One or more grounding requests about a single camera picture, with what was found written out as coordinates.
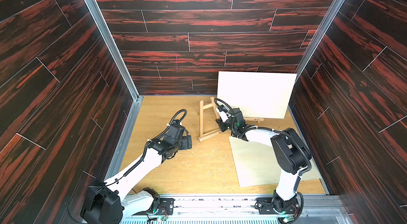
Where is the aluminium front rail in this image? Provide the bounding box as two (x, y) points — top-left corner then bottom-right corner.
(122, 194), (355, 224)

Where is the aluminium corner post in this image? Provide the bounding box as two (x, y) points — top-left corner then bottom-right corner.
(295, 0), (345, 82)
(84, 0), (143, 101)

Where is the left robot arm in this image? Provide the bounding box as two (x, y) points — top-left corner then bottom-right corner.
(79, 132), (192, 224)

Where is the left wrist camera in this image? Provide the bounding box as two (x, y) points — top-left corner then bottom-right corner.
(168, 109), (187, 140)

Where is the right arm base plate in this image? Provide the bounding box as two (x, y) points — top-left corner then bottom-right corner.
(254, 197), (304, 216)

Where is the right aluminium corner post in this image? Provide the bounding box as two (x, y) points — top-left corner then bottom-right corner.
(295, 0), (345, 82)

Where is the white canvas board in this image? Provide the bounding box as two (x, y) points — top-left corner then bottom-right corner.
(217, 71), (297, 119)
(228, 135), (322, 189)

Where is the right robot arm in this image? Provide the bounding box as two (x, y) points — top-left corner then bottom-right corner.
(215, 105), (312, 223)

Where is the left aluminium corner post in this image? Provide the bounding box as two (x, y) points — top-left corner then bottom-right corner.
(84, 0), (143, 101)

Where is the wooden easel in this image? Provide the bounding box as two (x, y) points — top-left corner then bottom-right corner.
(244, 117), (265, 123)
(198, 97), (221, 142)

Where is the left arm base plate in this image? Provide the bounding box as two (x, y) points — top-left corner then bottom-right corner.
(132, 198), (175, 216)

